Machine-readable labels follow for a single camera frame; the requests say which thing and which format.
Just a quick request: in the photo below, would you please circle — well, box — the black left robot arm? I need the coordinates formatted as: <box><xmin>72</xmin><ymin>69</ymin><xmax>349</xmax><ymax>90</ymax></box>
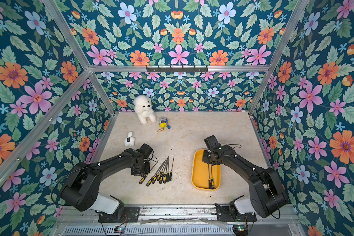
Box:
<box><xmin>59</xmin><ymin>144</ymin><xmax>153</xmax><ymax>222</ymax></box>

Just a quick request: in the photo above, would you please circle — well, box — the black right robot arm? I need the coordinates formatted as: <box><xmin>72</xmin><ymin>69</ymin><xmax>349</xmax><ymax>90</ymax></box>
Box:
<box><xmin>202</xmin><ymin>135</ymin><xmax>288</xmax><ymax>218</ymax></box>

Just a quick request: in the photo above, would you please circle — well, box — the yellow plastic storage tray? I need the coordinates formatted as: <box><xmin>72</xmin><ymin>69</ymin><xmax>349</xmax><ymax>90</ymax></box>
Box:
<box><xmin>191</xmin><ymin>149</ymin><xmax>221</xmax><ymax>191</ymax></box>

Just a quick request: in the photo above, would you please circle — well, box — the small white robot figurine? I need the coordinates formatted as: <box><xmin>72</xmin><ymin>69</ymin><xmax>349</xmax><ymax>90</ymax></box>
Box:
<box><xmin>124</xmin><ymin>131</ymin><xmax>135</xmax><ymax>147</ymax></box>

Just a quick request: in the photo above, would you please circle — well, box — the yellow blue small toy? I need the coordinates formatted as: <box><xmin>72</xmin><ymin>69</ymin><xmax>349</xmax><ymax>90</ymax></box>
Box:
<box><xmin>157</xmin><ymin>117</ymin><xmax>171</xmax><ymax>133</ymax></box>

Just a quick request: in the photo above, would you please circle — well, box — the white plush seal toy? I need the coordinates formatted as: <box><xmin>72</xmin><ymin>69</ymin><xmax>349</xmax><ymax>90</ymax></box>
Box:
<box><xmin>134</xmin><ymin>95</ymin><xmax>156</xmax><ymax>125</ymax></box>

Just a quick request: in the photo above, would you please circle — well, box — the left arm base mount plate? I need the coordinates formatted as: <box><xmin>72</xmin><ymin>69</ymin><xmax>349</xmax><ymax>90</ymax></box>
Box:
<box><xmin>98</xmin><ymin>206</ymin><xmax>140</xmax><ymax>223</ymax></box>

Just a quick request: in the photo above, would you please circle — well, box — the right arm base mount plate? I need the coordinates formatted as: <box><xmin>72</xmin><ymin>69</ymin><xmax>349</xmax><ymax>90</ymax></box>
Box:
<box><xmin>214</xmin><ymin>204</ymin><xmax>257</xmax><ymax>223</ymax></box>

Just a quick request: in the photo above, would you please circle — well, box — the black wall hook rail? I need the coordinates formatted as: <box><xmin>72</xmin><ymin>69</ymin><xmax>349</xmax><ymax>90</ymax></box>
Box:
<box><xmin>146</xmin><ymin>65</ymin><xmax>208</xmax><ymax>73</ymax></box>

